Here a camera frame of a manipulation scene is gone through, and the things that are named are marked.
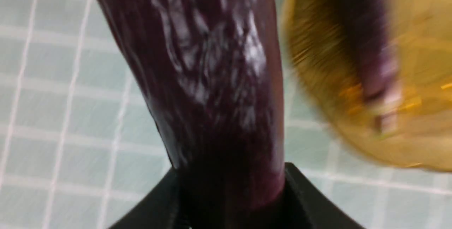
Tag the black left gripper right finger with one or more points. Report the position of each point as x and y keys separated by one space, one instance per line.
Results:
x=305 y=207

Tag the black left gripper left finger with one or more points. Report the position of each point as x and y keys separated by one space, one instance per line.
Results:
x=161 y=208

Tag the purple eggplant green stem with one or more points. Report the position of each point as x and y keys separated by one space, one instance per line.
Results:
x=210 y=73

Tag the purple eggplant tan stem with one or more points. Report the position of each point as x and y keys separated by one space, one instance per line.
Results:
x=367 y=29

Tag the green checkered tablecloth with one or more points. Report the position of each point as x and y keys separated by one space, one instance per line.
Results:
x=79 y=148

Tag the amber plastic plate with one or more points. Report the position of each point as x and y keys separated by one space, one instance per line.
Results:
x=420 y=34

